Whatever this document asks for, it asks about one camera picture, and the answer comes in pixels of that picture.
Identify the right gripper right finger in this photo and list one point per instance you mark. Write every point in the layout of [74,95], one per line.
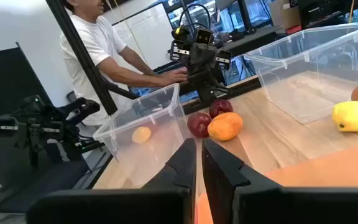
[253,202]

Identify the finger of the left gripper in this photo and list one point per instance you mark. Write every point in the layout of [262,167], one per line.
[199,87]
[216,88]

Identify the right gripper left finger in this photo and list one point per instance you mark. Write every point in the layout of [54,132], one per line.
[166,202]

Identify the clear plastic bin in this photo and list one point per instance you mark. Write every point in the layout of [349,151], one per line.
[306,46]
[154,105]

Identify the yellow lemon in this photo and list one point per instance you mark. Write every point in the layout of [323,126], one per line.
[350,116]
[141,134]

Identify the black secondary robot arm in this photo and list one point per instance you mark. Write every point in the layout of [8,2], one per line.
[42,124]

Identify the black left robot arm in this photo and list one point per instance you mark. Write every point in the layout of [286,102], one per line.
[182,35]

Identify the black desk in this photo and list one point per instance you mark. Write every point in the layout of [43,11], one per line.
[250,39]

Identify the whiteboard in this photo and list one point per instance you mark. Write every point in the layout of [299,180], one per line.
[148,37]

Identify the orange plastic tray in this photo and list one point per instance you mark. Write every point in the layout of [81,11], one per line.
[337,168]

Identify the cardboard box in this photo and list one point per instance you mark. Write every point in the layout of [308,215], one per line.
[283,14]

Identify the small red box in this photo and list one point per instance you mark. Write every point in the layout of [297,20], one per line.
[294,29]

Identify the person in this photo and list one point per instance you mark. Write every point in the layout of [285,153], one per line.
[89,46]

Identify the dark office chair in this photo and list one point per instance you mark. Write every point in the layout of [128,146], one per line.
[42,183]

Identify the black upright panel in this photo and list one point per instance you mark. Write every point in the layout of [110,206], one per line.
[5,77]

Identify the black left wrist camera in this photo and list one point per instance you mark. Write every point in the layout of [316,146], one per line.
[204,36]

